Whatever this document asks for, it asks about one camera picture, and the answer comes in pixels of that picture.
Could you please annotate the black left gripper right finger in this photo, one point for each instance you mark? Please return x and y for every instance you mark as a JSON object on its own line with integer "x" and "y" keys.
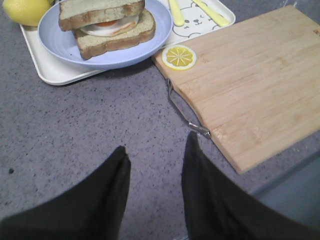
{"x": 215, "y": 208}

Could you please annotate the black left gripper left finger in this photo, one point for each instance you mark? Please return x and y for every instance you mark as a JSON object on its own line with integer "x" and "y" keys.
{"x": 91, "y": 210}

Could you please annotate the light blue plate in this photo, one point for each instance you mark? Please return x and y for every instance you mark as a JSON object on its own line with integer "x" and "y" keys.
{"x": 63, "y": 45}

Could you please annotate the bread slice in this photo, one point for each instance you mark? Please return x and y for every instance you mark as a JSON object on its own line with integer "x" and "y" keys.
{"x": 75, "y": 14}
{"x": 91, "y": 46}

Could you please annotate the white rectangular tray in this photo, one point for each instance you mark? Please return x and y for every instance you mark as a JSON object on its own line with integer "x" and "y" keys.
{"x": 55, "y": 71}

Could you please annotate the wooden cutting board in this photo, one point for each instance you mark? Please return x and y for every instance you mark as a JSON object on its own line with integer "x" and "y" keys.
{"x": 255, "y": 85}

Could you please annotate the lemon slice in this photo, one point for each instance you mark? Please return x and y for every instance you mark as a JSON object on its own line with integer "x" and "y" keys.
{"x": 179, "y": 57}

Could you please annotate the fried egg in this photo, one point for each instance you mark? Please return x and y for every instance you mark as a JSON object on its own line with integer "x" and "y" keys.
{"x": 111, "y": 28}

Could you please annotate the yellow plastic knife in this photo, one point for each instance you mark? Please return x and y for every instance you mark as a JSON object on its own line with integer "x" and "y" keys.
{"x": 216, "y": 17}

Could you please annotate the yellow plastic fork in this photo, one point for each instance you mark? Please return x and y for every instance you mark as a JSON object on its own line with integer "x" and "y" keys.
{"x": 177, "y": 16}

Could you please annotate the yellow lemon front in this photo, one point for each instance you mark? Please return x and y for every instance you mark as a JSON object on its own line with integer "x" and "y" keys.
{"x": 26, "y": 12}

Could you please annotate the metal cutting board handle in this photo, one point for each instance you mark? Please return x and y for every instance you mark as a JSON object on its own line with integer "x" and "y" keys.
{"x": 197, "y": 127}

